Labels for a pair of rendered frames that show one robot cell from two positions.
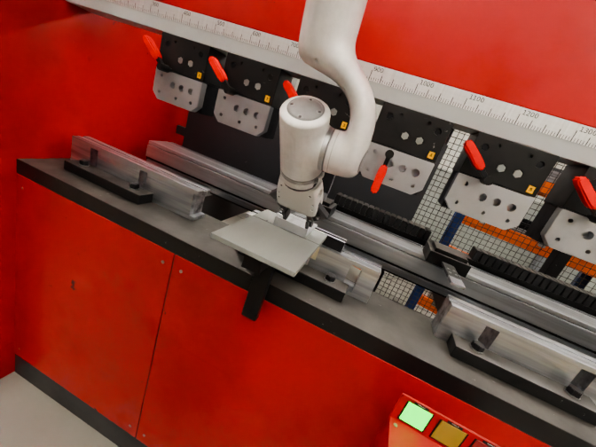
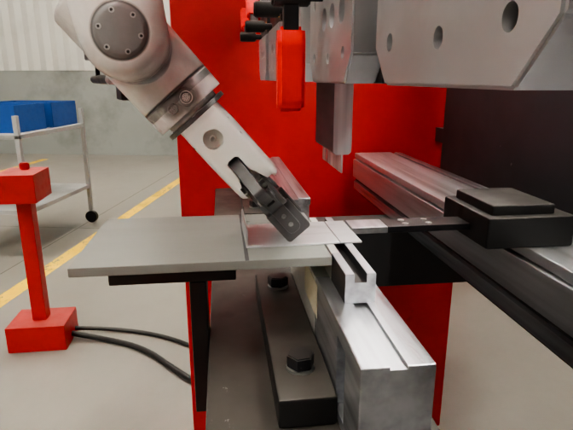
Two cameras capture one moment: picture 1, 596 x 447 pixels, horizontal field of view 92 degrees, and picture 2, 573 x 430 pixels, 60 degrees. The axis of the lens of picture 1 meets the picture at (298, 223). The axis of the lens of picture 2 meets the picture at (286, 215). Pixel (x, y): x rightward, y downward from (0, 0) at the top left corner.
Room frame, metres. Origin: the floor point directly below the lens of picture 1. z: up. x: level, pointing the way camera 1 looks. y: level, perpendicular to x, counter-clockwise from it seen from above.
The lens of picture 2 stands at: (0.50, -0.52, 1.18)
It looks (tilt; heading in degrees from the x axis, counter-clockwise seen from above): 15 degrees down; 70
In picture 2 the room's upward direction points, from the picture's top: straight up
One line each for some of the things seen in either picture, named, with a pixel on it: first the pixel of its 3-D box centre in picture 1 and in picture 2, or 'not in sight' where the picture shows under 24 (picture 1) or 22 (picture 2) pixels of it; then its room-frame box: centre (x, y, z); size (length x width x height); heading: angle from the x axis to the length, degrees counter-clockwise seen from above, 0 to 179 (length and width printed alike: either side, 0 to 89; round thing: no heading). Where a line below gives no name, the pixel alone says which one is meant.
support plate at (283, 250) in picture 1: (278, 236); (206, 239); (0.61, 0.03, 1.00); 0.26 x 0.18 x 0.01; 167
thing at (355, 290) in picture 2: (309, 231); (337, 253); (0.74, -0.04, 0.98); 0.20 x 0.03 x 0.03; 77
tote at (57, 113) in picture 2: not in sight; (33, 113); (0.02, 3.84, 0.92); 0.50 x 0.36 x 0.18; 155
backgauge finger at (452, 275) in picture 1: (450, 264); not in sight; (0.81, -0.46, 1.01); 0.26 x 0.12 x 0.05; 167
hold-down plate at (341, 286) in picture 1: (292, 268); (286, 331); (0.69, -0.03, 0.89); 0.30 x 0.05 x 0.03; 77
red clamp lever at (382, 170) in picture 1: (381, 171); (297, 48); (0.66, -0.14, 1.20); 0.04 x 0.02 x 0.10; 167
